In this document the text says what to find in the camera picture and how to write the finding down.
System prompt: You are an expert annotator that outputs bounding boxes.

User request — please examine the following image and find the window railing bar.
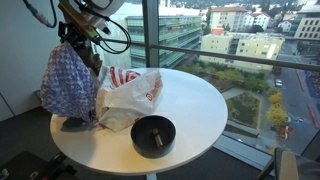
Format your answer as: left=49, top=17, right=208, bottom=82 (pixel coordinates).
left=99, top=38, right=320, bottom=72

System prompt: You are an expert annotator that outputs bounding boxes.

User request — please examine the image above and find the white plastic Target bag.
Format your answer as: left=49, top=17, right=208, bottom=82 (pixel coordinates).
left=95, top=66, right=163, bottom=132

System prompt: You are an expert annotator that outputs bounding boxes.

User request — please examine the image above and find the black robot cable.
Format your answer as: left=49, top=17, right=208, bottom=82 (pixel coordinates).
left=22, top=0, right=132, bottom=55

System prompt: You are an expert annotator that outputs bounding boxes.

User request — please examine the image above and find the round white table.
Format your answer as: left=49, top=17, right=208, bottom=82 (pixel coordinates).
left=50, top=68, right=228, bottom=176

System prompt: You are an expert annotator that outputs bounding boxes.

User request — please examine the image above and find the purple checkered cloth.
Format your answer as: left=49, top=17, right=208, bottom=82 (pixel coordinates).
left=40, top=43, right=97, bottom=121

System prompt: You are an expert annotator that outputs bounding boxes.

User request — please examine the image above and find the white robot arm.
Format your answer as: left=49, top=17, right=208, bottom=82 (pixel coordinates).
left=58, top=0, right=124, bottom=45

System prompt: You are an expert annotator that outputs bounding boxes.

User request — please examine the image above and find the black bowl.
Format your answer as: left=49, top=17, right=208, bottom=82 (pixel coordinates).
left=131, top=115, right=176, bottom=159

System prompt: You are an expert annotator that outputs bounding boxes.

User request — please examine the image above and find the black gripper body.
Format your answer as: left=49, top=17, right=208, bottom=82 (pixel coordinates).
left=58, top=3, right=101, bottom=49

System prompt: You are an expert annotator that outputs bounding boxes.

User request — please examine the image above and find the small object in bowl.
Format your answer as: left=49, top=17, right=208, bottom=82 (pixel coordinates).
left=152, top=128, right=163, bottom=149

